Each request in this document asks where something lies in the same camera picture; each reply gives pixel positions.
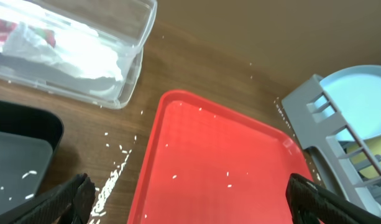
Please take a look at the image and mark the clear plastic bin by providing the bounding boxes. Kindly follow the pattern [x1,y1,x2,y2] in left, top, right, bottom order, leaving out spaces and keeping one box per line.
[0,0,157,110]

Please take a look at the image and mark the light blue plate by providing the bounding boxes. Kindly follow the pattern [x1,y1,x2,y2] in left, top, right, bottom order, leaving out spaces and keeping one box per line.
[319,65,381,139]

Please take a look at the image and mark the black plastic tray bin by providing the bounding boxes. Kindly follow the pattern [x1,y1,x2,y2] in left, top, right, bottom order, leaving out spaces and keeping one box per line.
[0,101,64,215]

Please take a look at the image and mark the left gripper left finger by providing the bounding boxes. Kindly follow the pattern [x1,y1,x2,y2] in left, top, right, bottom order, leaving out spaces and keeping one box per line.
[0,173,96,224]

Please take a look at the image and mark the red snack wrapper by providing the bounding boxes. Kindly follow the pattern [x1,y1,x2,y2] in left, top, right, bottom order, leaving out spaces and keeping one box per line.
[0,19,56,48]

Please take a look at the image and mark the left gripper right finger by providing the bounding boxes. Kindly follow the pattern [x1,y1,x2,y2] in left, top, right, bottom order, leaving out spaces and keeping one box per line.
[286,173,381,224]

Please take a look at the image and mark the red serving tray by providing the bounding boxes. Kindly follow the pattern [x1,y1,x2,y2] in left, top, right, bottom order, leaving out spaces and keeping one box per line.
[128,90,311,224]

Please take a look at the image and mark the white napkin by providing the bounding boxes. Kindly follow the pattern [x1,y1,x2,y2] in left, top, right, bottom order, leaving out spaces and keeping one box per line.
[0,1,124,82]

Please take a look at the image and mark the yellow plastic cup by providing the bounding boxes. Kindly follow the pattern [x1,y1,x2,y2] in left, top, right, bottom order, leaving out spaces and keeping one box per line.
[345,133,381,180]

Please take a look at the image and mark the food scraps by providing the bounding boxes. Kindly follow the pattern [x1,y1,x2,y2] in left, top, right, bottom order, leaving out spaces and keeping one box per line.
[0,136,39,202]

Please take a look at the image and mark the grey dishwasher rack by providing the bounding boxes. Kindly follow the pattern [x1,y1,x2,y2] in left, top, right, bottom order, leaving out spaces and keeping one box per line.
[282,75,381,218]

